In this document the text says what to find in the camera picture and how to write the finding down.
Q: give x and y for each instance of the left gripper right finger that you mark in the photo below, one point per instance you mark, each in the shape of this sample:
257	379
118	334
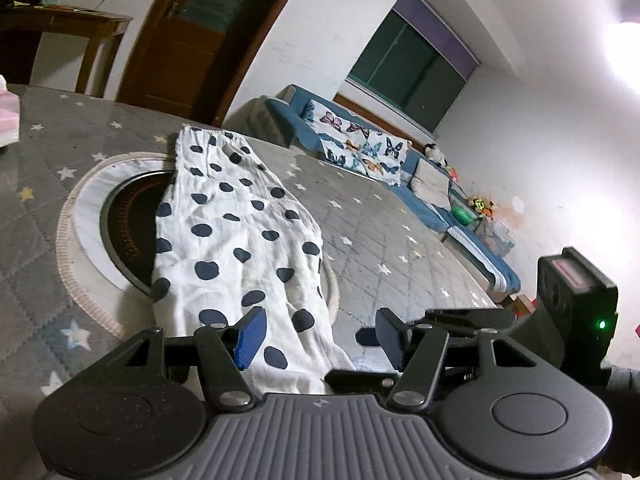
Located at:
417	353

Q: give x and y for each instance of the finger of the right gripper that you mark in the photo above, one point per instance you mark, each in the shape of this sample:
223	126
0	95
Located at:
370	337
360	382

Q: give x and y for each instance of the white blue-spotted pants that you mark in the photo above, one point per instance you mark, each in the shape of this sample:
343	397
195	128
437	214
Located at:
230	237

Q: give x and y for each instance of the pink tissue pack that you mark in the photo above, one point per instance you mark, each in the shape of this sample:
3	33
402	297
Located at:
10	115

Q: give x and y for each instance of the green toy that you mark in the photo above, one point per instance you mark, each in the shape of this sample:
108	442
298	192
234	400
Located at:
463	215

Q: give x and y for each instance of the blue sofa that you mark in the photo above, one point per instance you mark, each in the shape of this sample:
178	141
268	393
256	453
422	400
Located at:
278	119

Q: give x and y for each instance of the dark green window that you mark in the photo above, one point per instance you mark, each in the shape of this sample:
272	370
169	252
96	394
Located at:
415	63

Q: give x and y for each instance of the black gloved right hand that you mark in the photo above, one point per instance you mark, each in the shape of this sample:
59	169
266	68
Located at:
622	389

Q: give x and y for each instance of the round black induction cooktop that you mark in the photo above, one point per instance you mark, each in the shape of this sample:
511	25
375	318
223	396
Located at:
113	218

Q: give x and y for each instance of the black white plush toy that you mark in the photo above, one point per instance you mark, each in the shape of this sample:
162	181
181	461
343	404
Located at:
433	153

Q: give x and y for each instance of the beige cushion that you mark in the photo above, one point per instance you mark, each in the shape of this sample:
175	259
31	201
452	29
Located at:
430	185

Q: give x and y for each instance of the butterfly print pillow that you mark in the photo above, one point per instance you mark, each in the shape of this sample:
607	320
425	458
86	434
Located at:
372	153

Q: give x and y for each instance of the wooden side table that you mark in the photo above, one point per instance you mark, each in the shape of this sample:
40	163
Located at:
97	27

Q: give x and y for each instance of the dark wooden door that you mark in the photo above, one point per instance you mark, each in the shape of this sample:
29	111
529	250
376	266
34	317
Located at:
192	55

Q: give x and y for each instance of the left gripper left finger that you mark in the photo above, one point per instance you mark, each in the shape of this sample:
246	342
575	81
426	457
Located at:
224	351

